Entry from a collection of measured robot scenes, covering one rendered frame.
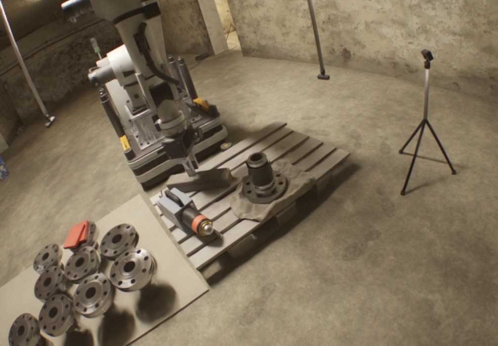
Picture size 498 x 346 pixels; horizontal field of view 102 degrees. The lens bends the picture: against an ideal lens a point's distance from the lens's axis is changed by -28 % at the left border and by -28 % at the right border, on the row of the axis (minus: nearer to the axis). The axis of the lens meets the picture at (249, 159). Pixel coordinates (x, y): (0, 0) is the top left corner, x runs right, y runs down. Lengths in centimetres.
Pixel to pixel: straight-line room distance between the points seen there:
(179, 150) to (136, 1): 88
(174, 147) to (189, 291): 82
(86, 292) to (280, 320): 100
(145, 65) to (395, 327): 175
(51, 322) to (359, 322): 153
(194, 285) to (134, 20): 144
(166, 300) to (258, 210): 72
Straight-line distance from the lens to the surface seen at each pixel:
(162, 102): 160
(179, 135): 166
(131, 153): 230
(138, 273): 147
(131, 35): 154
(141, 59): 154
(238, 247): 153
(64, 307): 168
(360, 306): 136
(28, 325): 185
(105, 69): 233
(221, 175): 180
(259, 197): 159
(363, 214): 167
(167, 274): 170
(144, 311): 165
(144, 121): 238
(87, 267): 174
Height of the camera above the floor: 124
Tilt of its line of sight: 33 degrees down
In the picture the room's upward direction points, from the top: 17 degrees counter-clockwise
